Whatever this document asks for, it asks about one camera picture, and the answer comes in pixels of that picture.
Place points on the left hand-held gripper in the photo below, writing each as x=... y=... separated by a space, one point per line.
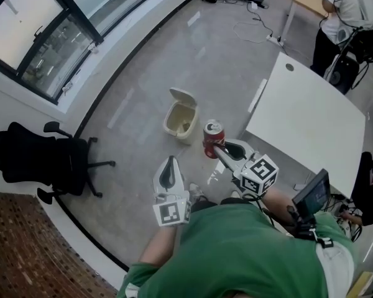
x=171 y=213

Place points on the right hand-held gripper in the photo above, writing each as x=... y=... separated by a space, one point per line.
x=261 y=169

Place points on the red soda can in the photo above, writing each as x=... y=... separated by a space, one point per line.
x=213 y=135

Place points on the beige trash bin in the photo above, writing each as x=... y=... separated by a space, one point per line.
x=186 y=104

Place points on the person's left forearm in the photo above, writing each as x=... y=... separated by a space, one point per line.
x=160 y=244

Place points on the person's right forearm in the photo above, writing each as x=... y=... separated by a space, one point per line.
x=279 y=206

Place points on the person's right shoe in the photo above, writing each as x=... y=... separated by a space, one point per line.
x=235 y=194

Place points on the person's black shorts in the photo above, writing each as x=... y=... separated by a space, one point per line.
x=205 y=204

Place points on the white table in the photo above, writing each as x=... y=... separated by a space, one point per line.
x=304 y=116

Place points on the black chest monitor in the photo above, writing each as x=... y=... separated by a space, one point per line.
x=312 y=194

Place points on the person's green shirt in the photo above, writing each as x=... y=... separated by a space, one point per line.
x=236 y=259

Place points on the white power strip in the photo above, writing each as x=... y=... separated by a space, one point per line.
x=274 y=39

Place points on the black round pack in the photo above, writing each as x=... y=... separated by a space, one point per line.
x=342 y=73

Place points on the black office chair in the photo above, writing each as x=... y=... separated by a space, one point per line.
x=25 y=160

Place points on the grey chest harness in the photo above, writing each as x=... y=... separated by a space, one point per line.
x=335 y=265

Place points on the white adapter box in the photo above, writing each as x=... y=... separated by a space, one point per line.
x=254 y=5

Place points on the black-framed window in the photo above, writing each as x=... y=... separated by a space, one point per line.
x=28 y=17

